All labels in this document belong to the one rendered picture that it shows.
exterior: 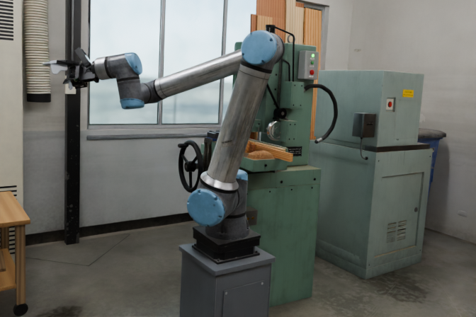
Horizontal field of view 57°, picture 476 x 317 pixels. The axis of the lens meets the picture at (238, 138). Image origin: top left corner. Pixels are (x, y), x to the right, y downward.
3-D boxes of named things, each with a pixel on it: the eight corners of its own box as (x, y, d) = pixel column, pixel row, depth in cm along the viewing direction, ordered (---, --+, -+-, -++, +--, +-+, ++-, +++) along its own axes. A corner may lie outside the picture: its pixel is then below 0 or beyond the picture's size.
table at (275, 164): (185, 153, 265) (186, 143, 264) (229, 151, 281) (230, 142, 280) (236, 173, 213) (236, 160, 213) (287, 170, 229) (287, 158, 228)
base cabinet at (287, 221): (195, 284, 278) (200, 174, 270) (270, 269, 308) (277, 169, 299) (229, 318, 240) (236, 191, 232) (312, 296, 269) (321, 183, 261)
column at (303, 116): (258, 160, 277) (265, 44, 268) (286, 158, 288) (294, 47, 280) (279, 167, 258) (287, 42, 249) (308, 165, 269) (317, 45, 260)
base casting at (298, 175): (200, 174, 270) (201, 159, 269) (277, 169, 299) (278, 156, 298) (237, 191, 232) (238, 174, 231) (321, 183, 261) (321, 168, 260)
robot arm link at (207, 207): (231, 221, 177) (293, 39, 157) (214, 236, 160) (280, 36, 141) (199, 205, 181) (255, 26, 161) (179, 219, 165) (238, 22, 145)
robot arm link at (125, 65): (137, 76, 168) (132, 49, 167) (106, 81, 170) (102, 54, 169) (145, 76, 178) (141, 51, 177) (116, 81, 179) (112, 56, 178)
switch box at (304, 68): (297, 78, 256) (299, 50, 254) (310, 79, 261) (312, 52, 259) (304, 78, 251) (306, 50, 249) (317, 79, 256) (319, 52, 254)
